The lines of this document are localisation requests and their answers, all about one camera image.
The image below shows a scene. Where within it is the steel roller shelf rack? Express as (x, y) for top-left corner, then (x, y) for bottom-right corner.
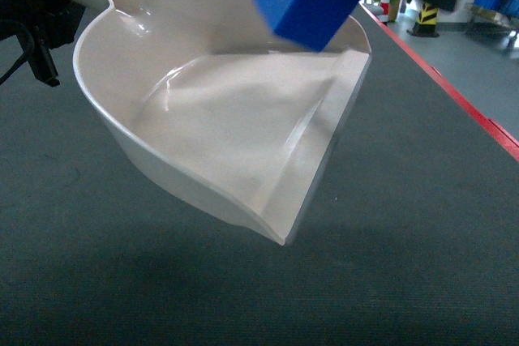
(465, 0), (518, 52)

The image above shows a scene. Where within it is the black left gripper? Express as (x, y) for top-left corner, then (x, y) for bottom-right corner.
(1, 0), (85, 87)

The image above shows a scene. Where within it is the beige plastic scoop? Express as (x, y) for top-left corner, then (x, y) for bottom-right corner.
(73, 0), (371, 245)

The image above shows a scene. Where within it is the yellow black striped bollard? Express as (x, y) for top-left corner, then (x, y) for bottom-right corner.
(407, 2), (439, 38)

